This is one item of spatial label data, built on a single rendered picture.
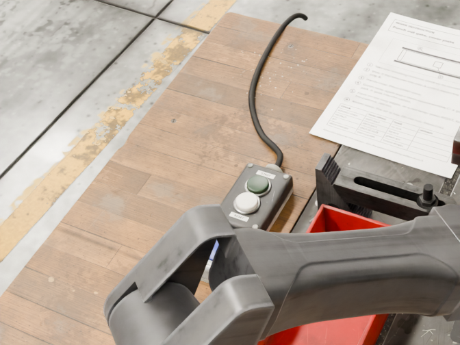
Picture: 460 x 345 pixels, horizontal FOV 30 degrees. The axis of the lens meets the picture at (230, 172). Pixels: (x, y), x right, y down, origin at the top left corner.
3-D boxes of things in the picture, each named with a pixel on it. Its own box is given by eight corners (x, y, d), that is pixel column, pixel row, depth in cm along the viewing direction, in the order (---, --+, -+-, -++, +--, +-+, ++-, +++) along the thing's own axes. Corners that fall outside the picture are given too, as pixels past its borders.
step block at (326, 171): (317, 213, 113) (314, 168, 106) (326, 198, 114) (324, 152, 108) (363, 228, 110) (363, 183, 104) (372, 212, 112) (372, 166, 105)
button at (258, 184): (244, 197, 114) (242, 187, 112) (254, 182, 116) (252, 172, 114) (263, 203, 113) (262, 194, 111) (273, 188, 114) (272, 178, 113)
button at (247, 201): (233, 214, 112) (231, 205, 111) (243, 198, 114) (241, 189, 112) (252, 221, 111) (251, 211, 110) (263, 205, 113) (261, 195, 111)
